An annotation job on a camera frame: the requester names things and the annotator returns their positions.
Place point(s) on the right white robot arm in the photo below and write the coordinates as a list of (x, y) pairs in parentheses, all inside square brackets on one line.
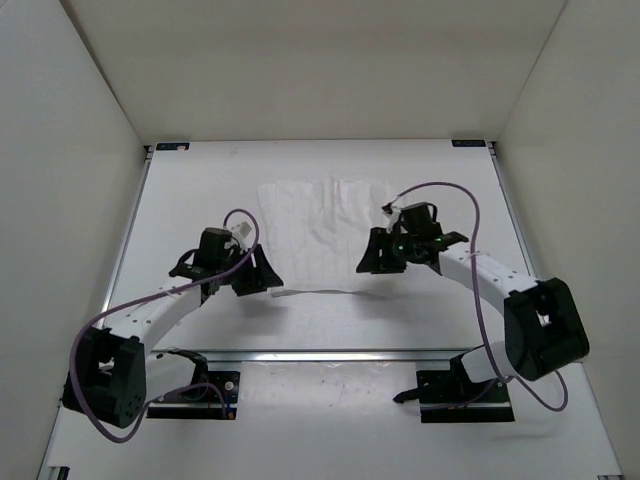
[(543, 331)]

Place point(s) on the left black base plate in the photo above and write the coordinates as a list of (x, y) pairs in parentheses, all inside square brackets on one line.
[(203, 403)]

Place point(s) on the white fabric skirt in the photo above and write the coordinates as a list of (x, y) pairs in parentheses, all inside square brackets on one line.
[(316, 233)]

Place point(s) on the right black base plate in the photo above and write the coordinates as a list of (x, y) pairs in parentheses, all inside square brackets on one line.
[(446, 395)]

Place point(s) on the blue corner label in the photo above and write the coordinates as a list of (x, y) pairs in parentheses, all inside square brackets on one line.
[(468, 143), (172, 146)]

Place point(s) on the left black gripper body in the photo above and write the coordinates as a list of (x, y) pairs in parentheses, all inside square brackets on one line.
[(228, 261)]

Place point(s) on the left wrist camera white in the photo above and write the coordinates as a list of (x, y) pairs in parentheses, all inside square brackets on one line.
[(241, 232)]

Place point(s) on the left blue corner label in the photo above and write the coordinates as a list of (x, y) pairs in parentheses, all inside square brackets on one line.
[(172, 146)]

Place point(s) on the right blue corner label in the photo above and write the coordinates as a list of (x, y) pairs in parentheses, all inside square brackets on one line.
[(468, 143)]

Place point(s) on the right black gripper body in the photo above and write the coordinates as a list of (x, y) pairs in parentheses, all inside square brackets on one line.
[(403, 250)]

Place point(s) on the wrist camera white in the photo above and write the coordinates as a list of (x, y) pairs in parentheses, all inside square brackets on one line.
[(392, 212), (241, 232)]

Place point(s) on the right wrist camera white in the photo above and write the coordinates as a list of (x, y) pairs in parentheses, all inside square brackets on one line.
[(392, 212)]

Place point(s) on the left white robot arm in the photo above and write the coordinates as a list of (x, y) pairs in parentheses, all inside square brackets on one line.
[(117, 369)]

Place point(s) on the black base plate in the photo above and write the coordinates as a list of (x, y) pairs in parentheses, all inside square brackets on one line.
[(446, 395), (203, 403)]

